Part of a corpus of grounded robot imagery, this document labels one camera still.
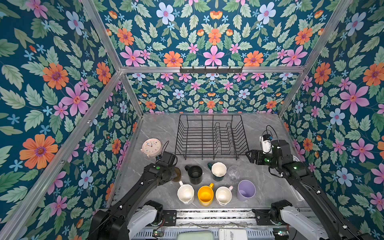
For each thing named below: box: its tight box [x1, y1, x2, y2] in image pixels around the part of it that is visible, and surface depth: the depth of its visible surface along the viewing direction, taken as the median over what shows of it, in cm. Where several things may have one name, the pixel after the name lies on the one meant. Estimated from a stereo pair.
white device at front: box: [218, 228, 248, 240], surface depth 70 cm
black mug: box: [184, 165, 203, 185], surface depth 86 cm
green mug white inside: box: [207, 161, 227, 182], surface depth 83 cm
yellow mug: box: [197, 182, 215, 207], surface depth 77 cm
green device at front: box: [176, 231, 215, 240], surface depth 67 cm
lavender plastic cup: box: [236, 179, 257, 202], surface depth 75 cm
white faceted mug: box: [177, 180, 195, 204], surface depth 76 cm
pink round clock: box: [140, 138, 162, 158], surface depth 100 cm
